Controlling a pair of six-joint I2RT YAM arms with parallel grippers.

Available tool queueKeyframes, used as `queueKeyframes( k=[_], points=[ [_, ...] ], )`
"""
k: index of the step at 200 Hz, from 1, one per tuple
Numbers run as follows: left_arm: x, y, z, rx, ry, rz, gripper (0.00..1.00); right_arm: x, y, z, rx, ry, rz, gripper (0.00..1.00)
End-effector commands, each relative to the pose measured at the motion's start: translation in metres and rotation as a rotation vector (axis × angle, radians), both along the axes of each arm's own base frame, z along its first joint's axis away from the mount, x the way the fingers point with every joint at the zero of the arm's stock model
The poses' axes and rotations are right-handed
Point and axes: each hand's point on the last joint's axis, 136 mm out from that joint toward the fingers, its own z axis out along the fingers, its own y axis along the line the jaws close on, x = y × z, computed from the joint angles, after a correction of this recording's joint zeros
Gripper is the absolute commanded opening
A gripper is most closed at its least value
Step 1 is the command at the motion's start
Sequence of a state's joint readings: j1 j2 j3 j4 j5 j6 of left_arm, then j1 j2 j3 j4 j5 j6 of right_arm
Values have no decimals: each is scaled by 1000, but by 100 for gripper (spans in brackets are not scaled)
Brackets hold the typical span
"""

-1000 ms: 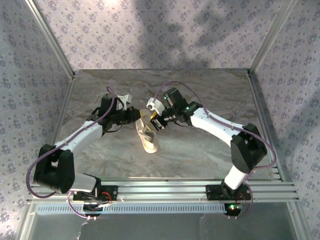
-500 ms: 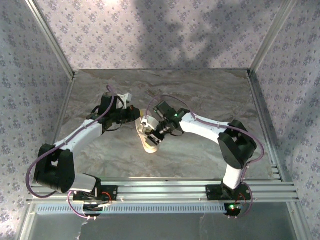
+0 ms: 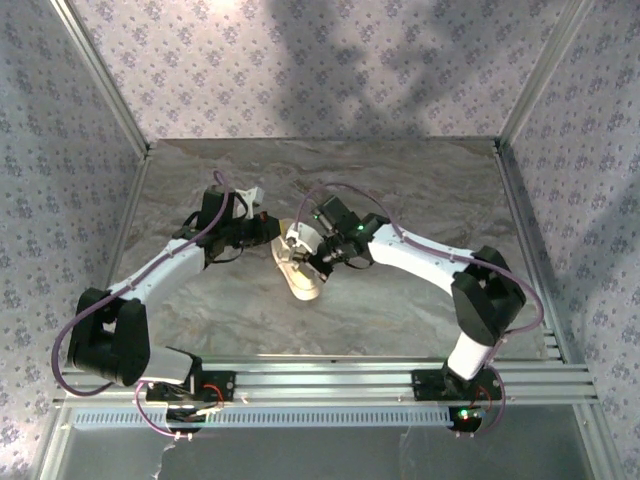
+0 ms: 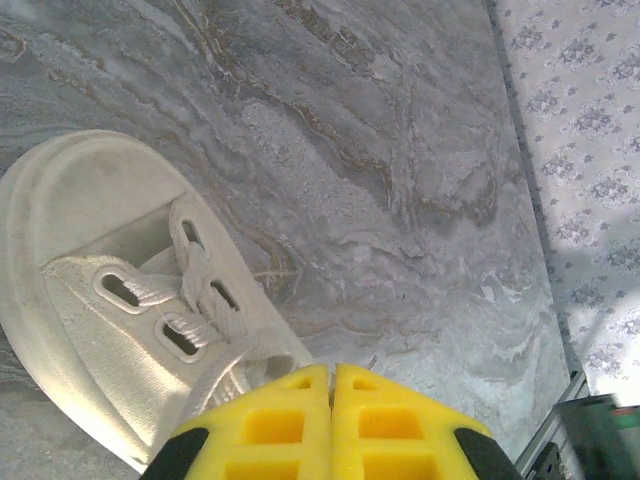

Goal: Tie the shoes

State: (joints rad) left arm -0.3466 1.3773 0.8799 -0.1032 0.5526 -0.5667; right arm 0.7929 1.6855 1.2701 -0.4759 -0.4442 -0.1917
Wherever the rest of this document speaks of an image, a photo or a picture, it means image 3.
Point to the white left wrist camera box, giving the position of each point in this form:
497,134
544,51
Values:
247,202

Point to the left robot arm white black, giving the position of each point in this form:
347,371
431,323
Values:
110,345

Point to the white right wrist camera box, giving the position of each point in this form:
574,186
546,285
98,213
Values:
305,237

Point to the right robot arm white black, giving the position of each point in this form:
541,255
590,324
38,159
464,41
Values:
485,300

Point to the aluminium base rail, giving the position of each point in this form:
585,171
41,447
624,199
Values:
325,380

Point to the aluminium frame post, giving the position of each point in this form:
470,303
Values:
102,75
543,75

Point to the black round controller board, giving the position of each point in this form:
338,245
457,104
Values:
470,422
185,425

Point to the aluminium side rail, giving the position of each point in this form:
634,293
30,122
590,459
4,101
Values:
132,200
520,200

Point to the white sneaker shoe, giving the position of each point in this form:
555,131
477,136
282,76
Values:
302,287

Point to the white torn tape strip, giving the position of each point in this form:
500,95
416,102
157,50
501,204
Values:
162,462

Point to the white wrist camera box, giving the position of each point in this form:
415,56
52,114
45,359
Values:
247,202
305,237

